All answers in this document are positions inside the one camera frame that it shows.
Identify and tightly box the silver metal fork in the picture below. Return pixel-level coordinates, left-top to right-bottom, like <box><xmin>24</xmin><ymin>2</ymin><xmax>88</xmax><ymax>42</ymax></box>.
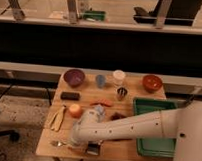
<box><xmin>50</xmin><ymin>140</ymin><xmax>66</xmax><ymax>147</ymax></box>

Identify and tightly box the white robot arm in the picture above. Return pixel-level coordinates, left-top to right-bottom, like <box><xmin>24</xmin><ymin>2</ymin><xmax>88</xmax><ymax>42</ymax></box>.
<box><xmin>68</xmin><ymin>101</ymin><xmax>202</xmax><ymax>161</ymax></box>

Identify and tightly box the blue cup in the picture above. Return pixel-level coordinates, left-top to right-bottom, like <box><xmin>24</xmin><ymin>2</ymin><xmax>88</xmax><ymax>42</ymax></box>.
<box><xmin>95</xmin><ymin>75</ymin><xmax>106</xmax><ymax>88</ymax></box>

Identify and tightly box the small metal cup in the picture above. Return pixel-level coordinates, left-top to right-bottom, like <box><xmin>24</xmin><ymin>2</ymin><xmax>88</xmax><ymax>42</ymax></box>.
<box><xmin>117</xmin><ymin>87</ymin><xmax>128</xmax><ymax>101</ymax></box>

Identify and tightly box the white paper cup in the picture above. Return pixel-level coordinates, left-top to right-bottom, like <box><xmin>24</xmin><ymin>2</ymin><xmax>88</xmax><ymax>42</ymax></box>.
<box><xmin>113</xmin><ymin>70</ymin><xmax>126</xmax><ymax>86</ymax></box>

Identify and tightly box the orange apple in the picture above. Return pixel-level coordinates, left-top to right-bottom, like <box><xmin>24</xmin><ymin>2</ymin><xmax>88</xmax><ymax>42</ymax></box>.
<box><xmin>68</xmin><ymin>104</ymin><xmax>82</xmax><ymax>118</ymax></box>

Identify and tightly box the yellow banana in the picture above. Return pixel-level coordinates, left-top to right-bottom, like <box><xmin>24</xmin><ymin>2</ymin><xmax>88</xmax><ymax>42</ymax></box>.
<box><xmin>49</xmin><ymin>106</ymin><xmax>67</xmax><ymax>131</ymax></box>

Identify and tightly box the light blue crumpled cloth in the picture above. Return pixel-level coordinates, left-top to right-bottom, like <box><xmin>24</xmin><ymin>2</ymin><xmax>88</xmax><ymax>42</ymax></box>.
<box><xmin>95</xmin><ymin>104</ymin><xmax>105</xmax><ymax>116</ymax></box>

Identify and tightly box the black rectangular block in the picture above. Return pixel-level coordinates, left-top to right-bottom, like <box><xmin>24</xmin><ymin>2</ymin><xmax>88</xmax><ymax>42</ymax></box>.
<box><xmin>60</xmin><ymin>92</ymin><xmax>80</xmax><ymax>100</ymax></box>

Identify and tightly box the brown grape bunch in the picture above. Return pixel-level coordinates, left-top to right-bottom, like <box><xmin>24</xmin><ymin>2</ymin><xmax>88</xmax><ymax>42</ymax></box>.
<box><xmin>110</xmin><ymin>113</ymin><xmax>126</xmax><ymax>121</ymax></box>

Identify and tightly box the orange carrot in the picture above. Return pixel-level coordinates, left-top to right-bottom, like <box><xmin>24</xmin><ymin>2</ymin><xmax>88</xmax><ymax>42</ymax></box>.
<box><xmin>90</xmin><ymin>99</ymin><xmax>114</xmax><ymax>107</ymax></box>

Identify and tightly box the wooden table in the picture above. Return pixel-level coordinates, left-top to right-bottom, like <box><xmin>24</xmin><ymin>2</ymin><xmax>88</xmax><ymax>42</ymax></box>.
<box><xmin>36</xmin><ymin>74</ymin><xmax>172</xmax><ymax>161</ymax></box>

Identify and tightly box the black office chair base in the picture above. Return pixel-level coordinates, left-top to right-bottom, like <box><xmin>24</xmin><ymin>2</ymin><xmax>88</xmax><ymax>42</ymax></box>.
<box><xmin>0</xmin><ymin>85</ymin><xmax>21</xmax><ymax>143</ymax></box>

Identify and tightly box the purple bowl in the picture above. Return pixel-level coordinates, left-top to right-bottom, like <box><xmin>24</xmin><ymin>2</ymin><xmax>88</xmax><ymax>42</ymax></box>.
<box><xmin>64</xmin><ymin>69</ymin><xmax>86</xmax><ymax>87</ymax></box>

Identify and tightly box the green plastic tray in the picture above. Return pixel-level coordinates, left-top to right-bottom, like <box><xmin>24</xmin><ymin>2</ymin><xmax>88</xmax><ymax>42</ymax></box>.
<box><xmin>133</xmin><ymin>97</ymin><xmax>177</xmax><ymax>158</ymax></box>

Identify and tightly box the red-orange bowl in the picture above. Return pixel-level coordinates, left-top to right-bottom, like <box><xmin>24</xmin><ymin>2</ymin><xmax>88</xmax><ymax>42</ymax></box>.
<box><xmin>142</xmin><ymin>75</ymin><xmax>162</xmax><ymax>93</ymax></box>

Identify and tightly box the green box on shelf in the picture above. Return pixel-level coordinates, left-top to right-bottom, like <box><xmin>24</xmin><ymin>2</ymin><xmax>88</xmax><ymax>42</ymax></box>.
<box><xmin>83</xmin><ymin>10</ymin><xmax>106</xmax><ymax>21</ymax></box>

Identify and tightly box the black-handled metal scraper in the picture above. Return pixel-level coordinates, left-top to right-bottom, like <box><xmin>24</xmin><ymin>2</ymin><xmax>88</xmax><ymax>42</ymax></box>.
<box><xmin>86</xmin><ymin>143</ymin><xmax>101</xmax><ymax>156</ymax></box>

